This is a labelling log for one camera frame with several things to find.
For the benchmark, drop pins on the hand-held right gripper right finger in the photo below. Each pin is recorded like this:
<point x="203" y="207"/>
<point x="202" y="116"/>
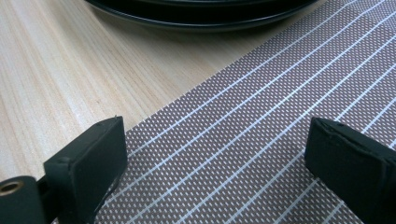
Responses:
<point x="351" y="168"/>

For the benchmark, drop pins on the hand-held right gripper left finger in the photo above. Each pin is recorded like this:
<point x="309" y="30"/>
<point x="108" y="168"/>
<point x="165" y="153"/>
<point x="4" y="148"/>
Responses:
<point x="84" y="165"/>

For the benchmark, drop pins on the brown woven placemat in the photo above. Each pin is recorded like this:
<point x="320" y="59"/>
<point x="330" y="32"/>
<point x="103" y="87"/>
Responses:
<point x="249" y="133"/>

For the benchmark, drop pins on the black round plate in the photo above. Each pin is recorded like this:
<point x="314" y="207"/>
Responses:
<point x="202" y="14"/>

